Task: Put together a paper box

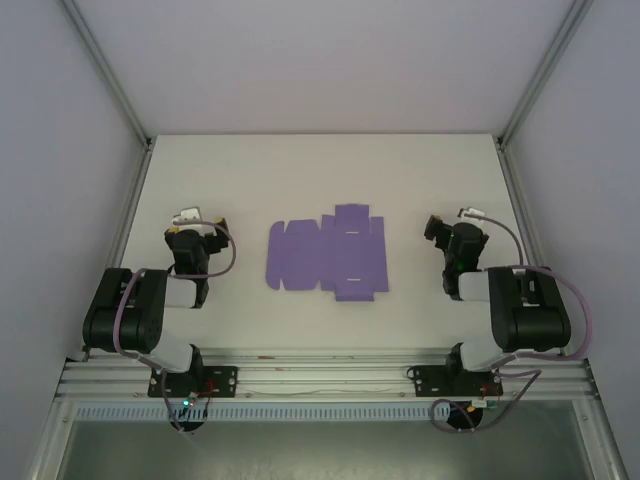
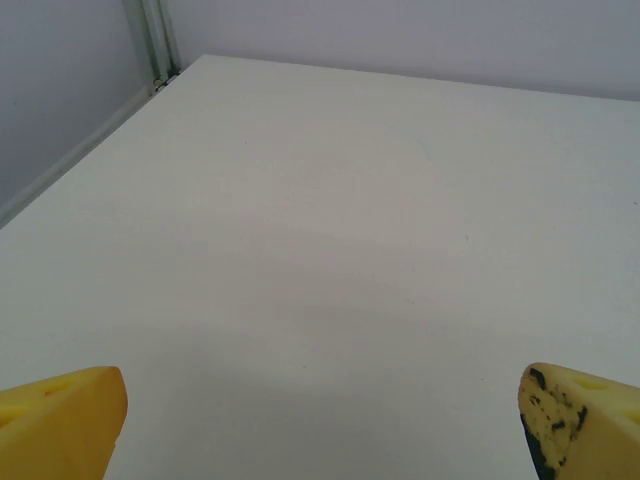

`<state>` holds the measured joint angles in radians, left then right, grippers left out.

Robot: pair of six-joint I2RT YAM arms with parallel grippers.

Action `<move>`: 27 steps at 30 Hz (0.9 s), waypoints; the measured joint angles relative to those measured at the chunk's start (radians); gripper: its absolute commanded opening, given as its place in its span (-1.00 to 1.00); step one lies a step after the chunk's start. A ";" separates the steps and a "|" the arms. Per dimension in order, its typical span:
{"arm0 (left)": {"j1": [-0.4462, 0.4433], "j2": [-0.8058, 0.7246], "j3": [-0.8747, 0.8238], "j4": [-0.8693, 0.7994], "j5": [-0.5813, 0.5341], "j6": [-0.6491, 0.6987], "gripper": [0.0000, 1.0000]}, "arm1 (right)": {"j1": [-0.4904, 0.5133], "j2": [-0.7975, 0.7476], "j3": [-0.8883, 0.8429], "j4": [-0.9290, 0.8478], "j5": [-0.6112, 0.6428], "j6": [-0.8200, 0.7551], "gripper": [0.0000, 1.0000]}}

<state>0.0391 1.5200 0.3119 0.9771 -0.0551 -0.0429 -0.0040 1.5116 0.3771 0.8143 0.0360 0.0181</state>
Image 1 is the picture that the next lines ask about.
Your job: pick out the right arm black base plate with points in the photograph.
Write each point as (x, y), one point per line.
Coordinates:
(425, 382)

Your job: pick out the aluminium mounting rail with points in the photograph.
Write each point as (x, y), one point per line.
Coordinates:
(325, 380)

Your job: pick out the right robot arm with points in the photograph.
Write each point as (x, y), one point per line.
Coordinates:
(530, 325)

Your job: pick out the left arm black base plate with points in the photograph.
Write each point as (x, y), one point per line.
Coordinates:
(225, 380)

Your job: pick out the small connector board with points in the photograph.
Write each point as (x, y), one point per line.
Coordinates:
(482, 404)

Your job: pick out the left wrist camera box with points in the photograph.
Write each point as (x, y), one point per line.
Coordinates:
(187, 214)

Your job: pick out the aluminium frame post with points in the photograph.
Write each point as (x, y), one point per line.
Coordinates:
(545, 70)
(107, 70)

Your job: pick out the aluminium frame leg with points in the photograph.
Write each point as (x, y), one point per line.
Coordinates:
(602, 445)
(47, 445)

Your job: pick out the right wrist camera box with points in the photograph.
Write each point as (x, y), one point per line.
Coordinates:
(472, 212)

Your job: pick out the grey metal panel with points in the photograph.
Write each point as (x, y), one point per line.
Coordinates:
(325, 450)

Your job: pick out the aluminium side rail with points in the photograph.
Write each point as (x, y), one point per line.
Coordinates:
(522, 200)
(120, 250)

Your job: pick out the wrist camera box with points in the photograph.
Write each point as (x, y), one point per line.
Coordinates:
(472, 212)
(187, 214)

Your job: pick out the purple paper box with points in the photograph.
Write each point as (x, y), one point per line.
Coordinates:
(327, 255)

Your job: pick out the small board with LEDs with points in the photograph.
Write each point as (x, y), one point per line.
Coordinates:
(187, 401)

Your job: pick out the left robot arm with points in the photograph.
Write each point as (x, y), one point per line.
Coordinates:
(145, 325)

